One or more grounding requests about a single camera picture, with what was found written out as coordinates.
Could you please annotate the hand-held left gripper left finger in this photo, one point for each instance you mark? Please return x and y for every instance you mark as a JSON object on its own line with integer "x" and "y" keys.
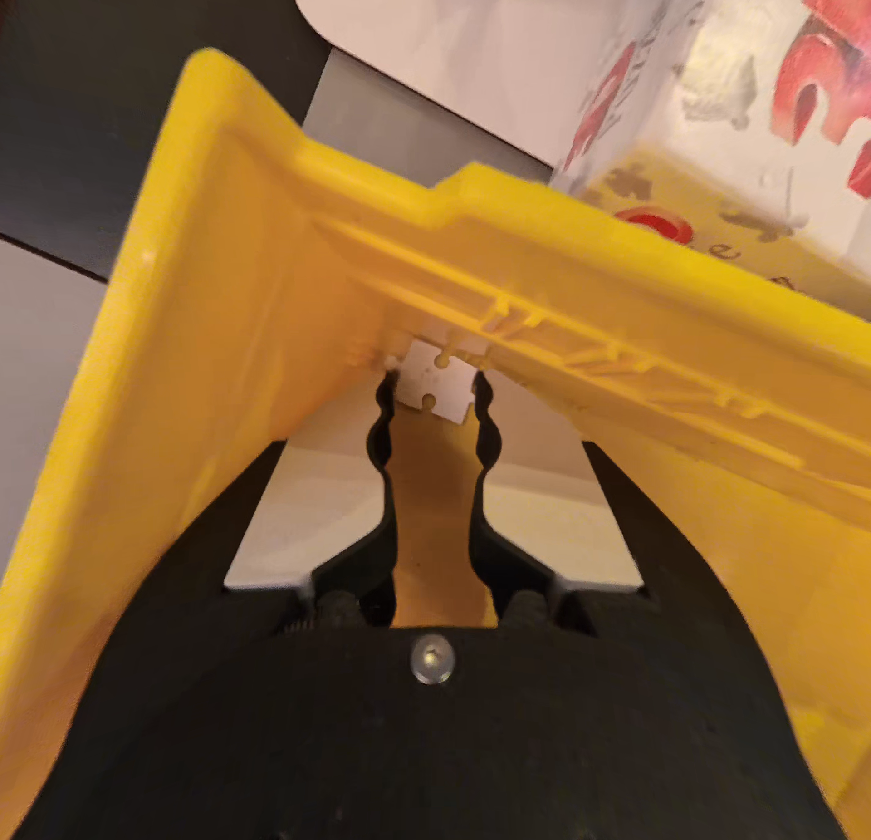
{"x": 306, "y": 513}

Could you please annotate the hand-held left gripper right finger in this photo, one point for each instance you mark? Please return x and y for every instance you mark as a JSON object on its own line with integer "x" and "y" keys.
{"x": 558, "y": 513}

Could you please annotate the white puzzle piece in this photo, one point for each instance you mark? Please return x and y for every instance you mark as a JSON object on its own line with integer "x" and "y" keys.
{"x": 435, "y": 384}

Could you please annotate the yellow box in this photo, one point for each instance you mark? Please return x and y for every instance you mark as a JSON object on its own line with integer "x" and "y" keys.
{"x": 224, "y": 275}

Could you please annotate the white red printed puzzle box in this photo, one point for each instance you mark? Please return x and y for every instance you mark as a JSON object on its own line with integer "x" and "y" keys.
{"x": 735, "y": 105}

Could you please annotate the white rounded board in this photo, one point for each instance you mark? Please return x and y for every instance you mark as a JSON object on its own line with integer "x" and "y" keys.
{"x": 463, "y": 37}

